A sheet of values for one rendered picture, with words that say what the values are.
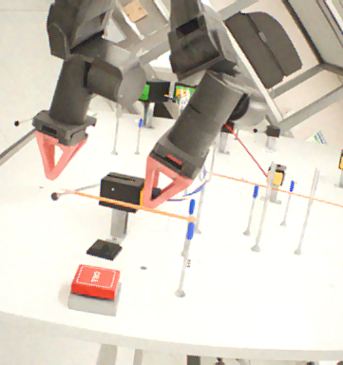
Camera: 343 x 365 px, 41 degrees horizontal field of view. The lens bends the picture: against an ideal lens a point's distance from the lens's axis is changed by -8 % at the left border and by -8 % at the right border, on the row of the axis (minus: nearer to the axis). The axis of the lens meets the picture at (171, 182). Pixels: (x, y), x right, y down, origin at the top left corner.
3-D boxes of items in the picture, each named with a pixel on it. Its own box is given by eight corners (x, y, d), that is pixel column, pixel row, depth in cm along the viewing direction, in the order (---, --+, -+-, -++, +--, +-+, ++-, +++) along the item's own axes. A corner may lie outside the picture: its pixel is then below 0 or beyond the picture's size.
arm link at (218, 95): (202, 60, 61) (233, 82, 58) (230, 71, 67) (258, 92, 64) (176, 103, 64) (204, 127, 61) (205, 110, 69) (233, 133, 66)
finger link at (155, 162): (174, 208, 73) (207, 156, 69) (163, 227, 66) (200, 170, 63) (135, 183, 73) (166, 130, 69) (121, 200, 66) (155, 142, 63)
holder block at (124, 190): (108, 196, 73) (110, 170, 72) (143, 204, 72) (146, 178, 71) (98, 205, 69) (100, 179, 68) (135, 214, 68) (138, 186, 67)
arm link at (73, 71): (87, 40, 69) (62, 38, 64) (121, 52, 66) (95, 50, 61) (74, 83, 71) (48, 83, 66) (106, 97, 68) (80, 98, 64)
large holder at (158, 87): (181, 125, 153) (187, 81, 148) (144, 130, 139) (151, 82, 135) (164, 121, 157) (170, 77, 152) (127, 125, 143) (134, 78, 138)
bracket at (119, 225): (116, 228, 75) (119, 198, 73) (130, 232, 74) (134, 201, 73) (105, 240, 70) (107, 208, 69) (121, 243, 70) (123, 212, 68)
